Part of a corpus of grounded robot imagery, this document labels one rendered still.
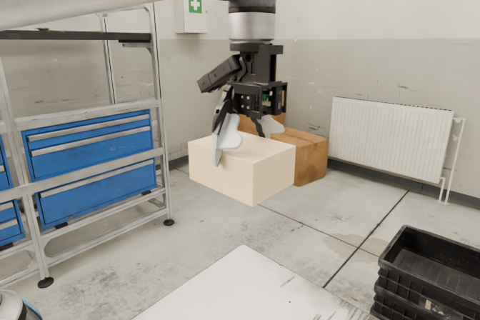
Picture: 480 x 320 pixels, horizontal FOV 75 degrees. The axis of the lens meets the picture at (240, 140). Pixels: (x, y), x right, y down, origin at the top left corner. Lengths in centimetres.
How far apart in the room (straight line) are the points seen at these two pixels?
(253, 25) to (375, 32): 270
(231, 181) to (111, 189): 164
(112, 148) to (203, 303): 138
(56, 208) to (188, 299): 131
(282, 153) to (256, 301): 43
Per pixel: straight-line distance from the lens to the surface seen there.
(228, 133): 51
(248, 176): 50
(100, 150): 202
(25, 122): 184
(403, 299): 127
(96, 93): 288
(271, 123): 59
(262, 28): 50
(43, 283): 220
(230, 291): 87
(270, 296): 86
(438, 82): 303
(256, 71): 50
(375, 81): 316
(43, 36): 186
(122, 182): 214
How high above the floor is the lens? 130
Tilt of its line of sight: 18 degrees down
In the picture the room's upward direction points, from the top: straight up
